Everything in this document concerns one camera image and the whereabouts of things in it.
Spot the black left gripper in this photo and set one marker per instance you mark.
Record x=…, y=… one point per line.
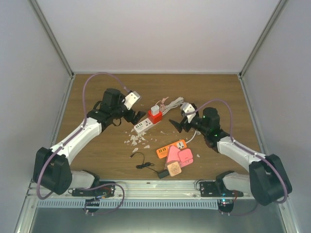
x=134, y=120

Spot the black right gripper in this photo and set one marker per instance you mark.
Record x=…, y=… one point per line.
x=179, y=126

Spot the red cube socket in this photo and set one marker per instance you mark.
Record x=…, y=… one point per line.
x=155, y=118

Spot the white usb charger plug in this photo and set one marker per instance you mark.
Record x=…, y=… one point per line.
x=155, y=110

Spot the black power adapter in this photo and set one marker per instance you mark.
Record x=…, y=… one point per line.
x=162, y=174

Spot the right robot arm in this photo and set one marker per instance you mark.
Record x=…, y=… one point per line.
x=267, y=180

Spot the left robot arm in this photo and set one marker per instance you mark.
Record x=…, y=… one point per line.
x=52, y=166

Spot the pink triangular plug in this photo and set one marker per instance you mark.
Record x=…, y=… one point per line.
x=172, y=155

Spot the white power strip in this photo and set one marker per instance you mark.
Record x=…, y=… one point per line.
x=143, y=126

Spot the pink square adapter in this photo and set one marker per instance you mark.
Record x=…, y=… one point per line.
x=185, y=157

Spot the wooden round-cornered block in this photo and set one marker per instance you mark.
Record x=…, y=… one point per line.
x=173, y=168

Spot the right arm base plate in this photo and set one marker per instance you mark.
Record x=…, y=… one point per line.
x=215, y=189

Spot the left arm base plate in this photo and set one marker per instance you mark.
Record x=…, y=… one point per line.
x=103, y=189

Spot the grey slotted cable duct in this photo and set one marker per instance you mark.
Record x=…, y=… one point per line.
x=130, y=204

